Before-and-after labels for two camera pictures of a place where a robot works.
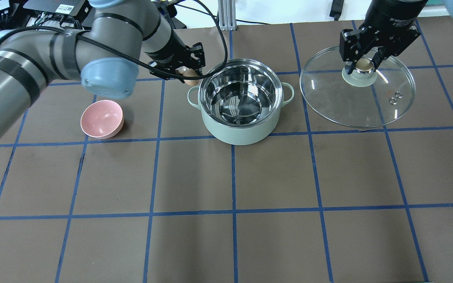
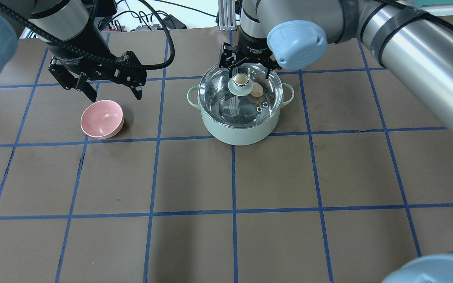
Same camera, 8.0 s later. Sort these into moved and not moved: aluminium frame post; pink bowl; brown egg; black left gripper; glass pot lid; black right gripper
Moved: glass pot lid; black right gripper; black left gripper; brown egg
Not moved: aluminium frame post; pink bowl
